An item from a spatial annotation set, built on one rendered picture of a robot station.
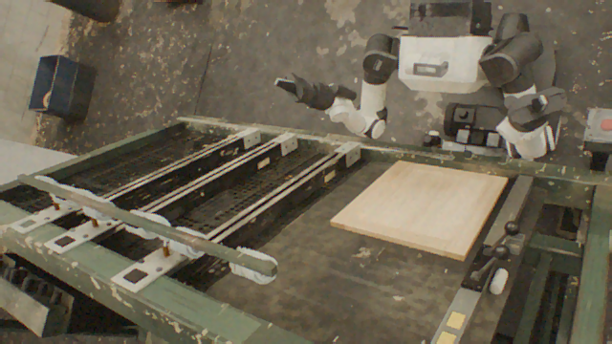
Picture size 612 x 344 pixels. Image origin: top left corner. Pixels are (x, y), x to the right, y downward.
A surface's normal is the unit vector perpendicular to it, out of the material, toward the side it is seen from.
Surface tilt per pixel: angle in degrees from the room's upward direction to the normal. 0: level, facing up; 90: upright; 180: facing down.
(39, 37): 90
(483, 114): 0
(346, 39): 0
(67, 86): 90
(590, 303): 57
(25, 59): 90
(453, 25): 23
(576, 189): 33
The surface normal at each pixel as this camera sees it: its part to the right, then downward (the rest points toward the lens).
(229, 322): -0.08, -0.91
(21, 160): 0.83, 0.15
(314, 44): -0.52, -0.18
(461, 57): -0.57, 0.22
